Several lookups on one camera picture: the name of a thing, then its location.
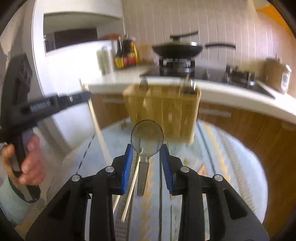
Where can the steel canister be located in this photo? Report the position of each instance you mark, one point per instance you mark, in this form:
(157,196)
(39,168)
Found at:
(105,60)

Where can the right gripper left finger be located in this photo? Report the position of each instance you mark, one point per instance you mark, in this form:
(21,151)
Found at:
(64,216)

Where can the wooden chopstick long left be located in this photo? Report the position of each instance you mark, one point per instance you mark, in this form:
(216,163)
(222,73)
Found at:
(131,187)

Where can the tan plastic utensil basket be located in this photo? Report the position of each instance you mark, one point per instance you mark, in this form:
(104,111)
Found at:
(172,109)

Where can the clear spoon with oval logo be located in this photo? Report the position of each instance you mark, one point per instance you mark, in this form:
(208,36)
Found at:
(147,139)

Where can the person's left hand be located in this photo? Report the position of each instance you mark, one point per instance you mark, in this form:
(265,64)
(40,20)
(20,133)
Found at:
(33,171)

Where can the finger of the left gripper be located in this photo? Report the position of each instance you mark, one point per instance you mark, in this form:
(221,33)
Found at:
(54,104)

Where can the dark soy sauce bottle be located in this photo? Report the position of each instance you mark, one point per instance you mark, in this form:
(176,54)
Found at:
(119,55)

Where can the light sleeve left forearm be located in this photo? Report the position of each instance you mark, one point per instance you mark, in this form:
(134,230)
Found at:
(13,206)

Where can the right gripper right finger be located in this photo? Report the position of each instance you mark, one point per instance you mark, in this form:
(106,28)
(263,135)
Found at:
(230,218)

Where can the black gas stove top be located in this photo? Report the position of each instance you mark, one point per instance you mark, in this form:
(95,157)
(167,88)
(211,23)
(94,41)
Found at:
(183,68)

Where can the brown rice cooker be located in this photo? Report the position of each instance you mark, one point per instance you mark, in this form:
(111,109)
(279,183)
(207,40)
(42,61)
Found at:
(277,75)

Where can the wooden cabinet fronts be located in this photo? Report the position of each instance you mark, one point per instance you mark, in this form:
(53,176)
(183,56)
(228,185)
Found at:
(273,141)

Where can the black wok with lid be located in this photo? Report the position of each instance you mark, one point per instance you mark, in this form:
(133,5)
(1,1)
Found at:
(177,49)

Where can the red label sauce bottle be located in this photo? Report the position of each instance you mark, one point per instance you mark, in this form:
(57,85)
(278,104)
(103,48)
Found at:
(129,50)

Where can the patterned grey table mat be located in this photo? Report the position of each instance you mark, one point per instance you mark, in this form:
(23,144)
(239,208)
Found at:
(156,215)

